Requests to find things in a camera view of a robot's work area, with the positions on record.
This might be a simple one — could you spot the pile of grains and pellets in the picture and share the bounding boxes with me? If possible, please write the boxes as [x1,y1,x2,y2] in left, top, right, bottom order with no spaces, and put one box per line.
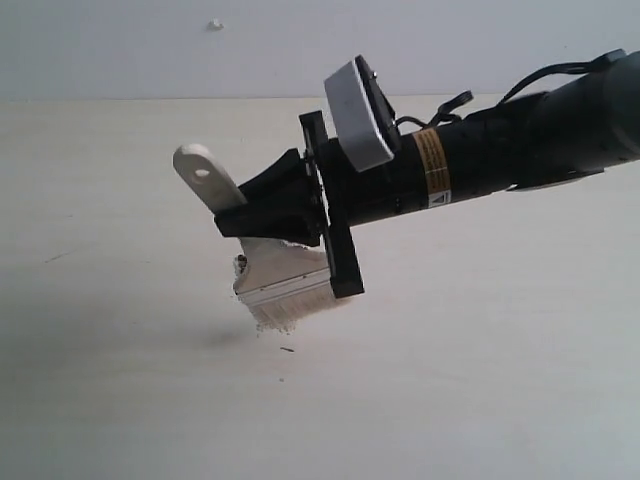
[232,252,308,333]

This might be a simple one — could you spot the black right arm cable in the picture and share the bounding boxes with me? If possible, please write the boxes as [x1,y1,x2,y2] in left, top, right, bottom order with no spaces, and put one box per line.
[394,49,626,134]

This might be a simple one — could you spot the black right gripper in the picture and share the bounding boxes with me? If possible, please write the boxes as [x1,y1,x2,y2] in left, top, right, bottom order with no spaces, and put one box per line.
[214,111,425,299]

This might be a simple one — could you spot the small white wall fixture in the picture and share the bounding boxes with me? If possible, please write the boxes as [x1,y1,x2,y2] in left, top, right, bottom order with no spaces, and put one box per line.
[207,19,225,31]

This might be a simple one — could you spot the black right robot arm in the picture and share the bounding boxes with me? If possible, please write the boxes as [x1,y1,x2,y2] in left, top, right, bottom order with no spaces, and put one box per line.
[216,50,639,298]

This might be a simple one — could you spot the white wooden brush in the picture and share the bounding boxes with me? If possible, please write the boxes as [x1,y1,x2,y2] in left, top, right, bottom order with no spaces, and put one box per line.
[172,143,350,333]

